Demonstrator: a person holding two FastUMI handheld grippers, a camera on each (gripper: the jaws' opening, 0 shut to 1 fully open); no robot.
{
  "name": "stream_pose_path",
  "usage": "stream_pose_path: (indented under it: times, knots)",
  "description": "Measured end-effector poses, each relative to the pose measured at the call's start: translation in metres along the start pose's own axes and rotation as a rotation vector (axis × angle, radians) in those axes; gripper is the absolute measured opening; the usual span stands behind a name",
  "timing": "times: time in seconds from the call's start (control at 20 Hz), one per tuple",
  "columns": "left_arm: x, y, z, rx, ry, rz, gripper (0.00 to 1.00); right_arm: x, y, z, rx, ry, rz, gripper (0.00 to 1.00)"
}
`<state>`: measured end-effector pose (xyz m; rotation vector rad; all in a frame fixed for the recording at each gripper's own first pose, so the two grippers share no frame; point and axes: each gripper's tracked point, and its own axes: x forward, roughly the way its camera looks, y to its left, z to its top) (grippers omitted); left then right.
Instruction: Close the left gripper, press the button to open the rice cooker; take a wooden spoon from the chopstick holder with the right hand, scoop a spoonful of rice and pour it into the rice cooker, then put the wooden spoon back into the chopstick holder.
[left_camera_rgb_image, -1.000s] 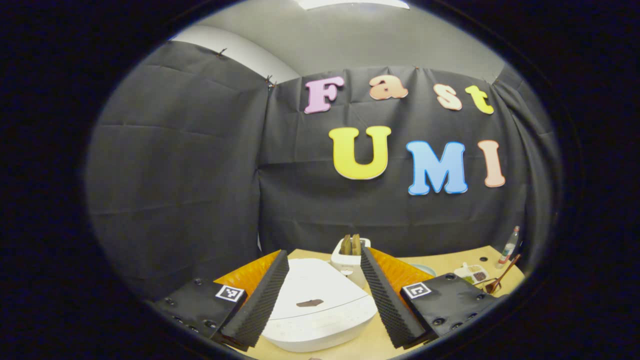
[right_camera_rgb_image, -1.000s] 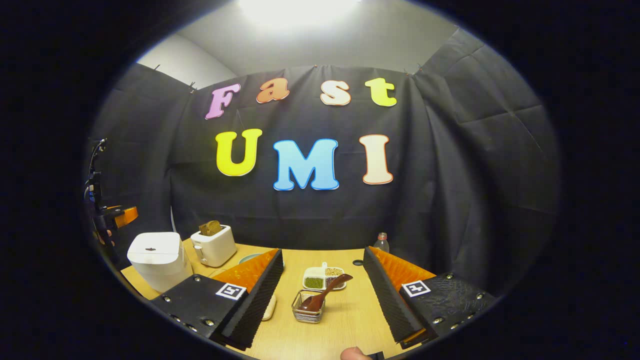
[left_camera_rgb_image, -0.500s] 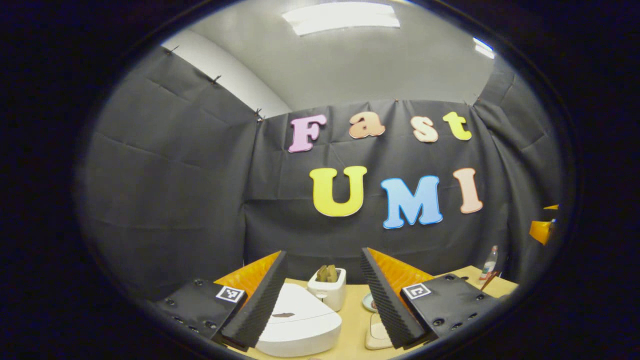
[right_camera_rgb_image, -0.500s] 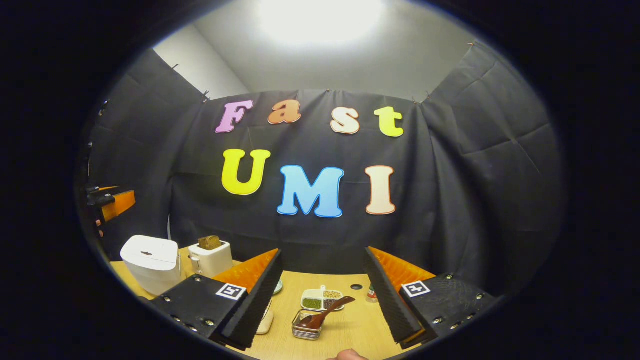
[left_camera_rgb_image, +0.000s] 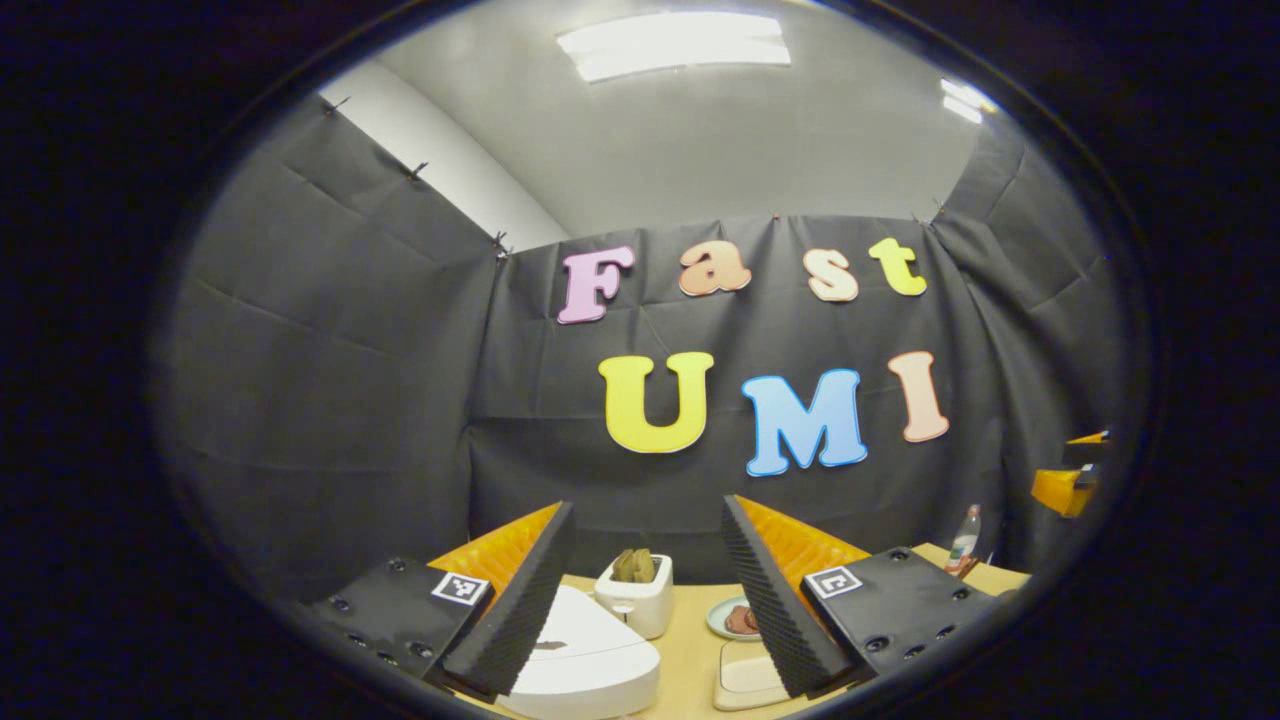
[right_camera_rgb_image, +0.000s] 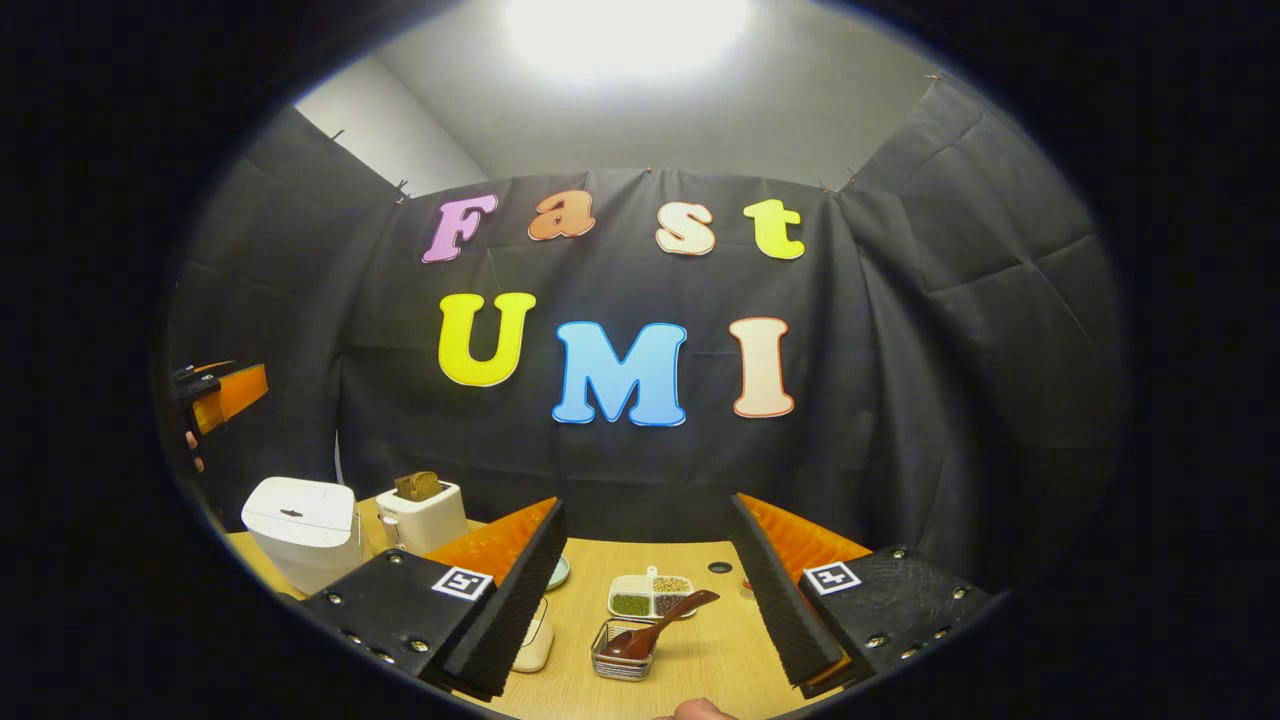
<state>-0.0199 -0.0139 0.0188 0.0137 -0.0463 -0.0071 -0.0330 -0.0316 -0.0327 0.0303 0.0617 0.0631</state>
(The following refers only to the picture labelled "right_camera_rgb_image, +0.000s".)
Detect white divided bean dish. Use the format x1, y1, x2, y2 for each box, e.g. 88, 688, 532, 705
608, 567, 696, 619

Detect white toaster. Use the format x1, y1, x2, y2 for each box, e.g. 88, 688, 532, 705
376, 480, 469, 556

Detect clear chopstick holder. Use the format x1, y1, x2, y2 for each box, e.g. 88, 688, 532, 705
590, 618, 661, 682

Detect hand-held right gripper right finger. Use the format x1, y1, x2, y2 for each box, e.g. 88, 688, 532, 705
724, 493, 996, 701

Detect white rice cooker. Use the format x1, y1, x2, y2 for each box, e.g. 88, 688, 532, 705
241, 476, 366, 596

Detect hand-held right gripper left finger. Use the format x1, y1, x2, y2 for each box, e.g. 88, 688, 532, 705
298, 497, 569, 703

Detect black backdrop cloth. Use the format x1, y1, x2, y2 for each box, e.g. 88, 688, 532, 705
160, 75, 1131, 591

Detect brown wooden spoon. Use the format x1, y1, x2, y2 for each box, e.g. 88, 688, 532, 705
600, 589, 721, 661

